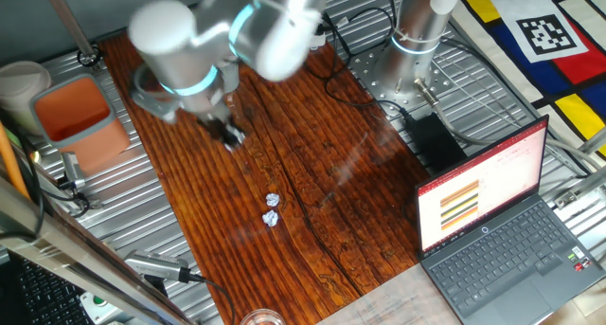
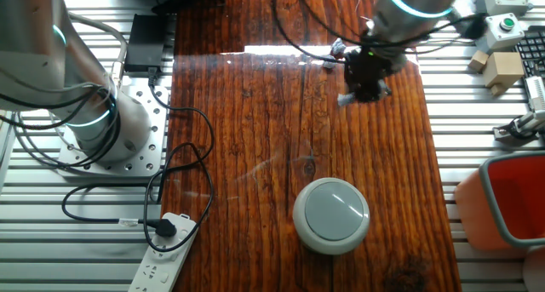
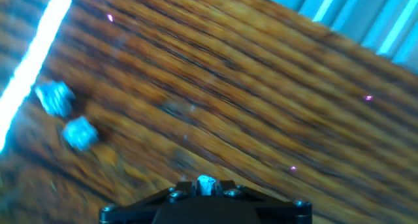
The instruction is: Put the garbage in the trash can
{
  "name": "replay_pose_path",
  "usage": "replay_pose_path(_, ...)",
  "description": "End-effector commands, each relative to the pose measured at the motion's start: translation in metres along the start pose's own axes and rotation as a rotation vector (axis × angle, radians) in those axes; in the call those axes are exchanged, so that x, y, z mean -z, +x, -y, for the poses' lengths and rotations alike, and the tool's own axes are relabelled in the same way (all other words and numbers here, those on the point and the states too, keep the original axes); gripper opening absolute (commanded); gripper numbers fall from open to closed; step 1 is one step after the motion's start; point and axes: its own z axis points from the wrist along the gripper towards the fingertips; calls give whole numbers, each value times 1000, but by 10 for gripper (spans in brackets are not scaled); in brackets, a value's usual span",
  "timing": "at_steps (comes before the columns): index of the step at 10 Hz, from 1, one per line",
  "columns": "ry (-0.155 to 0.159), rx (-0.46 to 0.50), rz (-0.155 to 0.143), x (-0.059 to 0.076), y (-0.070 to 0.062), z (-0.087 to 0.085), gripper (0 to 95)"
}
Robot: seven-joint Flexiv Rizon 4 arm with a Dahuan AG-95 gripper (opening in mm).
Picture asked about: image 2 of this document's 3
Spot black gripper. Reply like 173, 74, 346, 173
343, 47, 399, 105

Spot round white swing-lid trash can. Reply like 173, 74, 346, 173
291, 176, 371, 256

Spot small wooden block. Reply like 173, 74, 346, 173
468, 49, 490, 73

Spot wood grain board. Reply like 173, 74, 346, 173
160, 0, 463, 292

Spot large wooden block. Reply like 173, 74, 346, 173
482, 51, 525, 97

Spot grey box green button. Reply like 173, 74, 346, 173
472, 13, 525, 54

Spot black keyboard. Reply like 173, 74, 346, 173
513, 30, 545, 78

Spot orange square bin grey rim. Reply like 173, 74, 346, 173
453, 151, 545, 253

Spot black power adapter brick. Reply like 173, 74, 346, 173
123, 14, 167, 74

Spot beige round bin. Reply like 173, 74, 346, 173
522, 244, 545, 292

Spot white power strip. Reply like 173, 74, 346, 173
127, 212, 201, 292

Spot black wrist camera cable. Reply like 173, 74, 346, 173
296, 0, 486, 49

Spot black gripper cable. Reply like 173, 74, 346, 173
271, 0, 347, 64

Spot wrist camera with grey bracket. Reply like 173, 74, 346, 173
450, 9, 489, 40

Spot small silver camera on mount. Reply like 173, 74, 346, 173
493, 111, 545, 146

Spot silver ribbed camera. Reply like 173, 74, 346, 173
523, 75, 545, 112

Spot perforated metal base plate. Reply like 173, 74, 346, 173
57, 77, 171, 178

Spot black power cord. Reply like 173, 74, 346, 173
61, 72, 216, 254

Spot thick grey robot cable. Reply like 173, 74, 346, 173
66, 11, 129, 87

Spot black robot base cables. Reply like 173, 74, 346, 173
0, 85, 123, 174

